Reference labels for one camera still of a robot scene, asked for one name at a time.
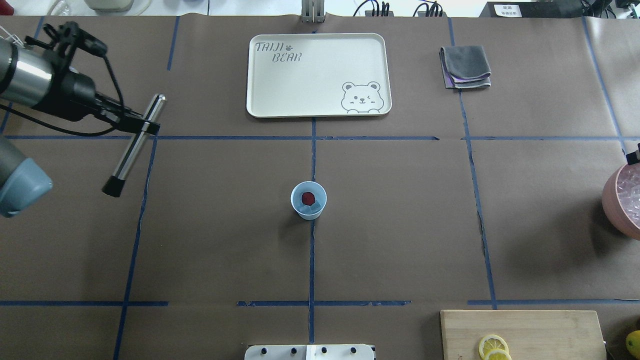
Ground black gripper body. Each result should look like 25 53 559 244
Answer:
30 69 108 122

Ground steel muddler with black tip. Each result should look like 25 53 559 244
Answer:
102 93 167 198

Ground red strawberry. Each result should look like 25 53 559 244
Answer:
301 191 316 207

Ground light blue plastic cup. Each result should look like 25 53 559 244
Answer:
290 181 328 221

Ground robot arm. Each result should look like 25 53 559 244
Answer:
0 39 167 218

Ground pink bowl of ice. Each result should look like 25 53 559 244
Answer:
601 163 640 240

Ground cream bear serving tray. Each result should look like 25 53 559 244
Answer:
246 32 393 119

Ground yellow lemon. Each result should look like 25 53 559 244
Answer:
625 330 640 360

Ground grey folded cloth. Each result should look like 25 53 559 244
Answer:
439 45 492 90

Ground wooden cutting board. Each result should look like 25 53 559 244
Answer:
439 309 607 360

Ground lemon slices stack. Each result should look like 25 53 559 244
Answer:
478 333 512 360

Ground aluminium frame post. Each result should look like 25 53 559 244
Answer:
301 0 326 23

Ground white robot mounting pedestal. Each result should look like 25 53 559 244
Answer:
244 343 377 360

